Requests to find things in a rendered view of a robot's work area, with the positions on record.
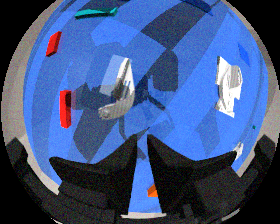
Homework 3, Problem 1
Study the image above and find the cyan flat bar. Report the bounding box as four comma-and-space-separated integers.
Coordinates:
74, 7, 117, 19

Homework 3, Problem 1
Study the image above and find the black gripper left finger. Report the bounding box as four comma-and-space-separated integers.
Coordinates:
49, 134, 137, 216

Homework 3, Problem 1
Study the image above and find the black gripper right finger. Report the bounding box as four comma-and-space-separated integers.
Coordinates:
147, 134, 237, 213

